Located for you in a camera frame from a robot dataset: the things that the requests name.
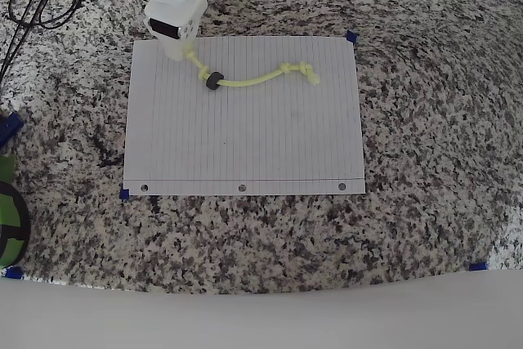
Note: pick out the blue tape piece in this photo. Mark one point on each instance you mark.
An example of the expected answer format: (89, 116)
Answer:
(478, 267)
(13, 272)
(351, 37)
(10, 127)
(125, 194)

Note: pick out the lined white paper sheet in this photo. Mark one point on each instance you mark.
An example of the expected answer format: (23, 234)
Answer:
(245, 140)

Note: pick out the green and black tape roll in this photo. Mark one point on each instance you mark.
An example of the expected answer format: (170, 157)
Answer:
(8, 210)

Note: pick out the green tape piece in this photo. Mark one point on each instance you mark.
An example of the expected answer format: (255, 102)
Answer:
(6, 167)

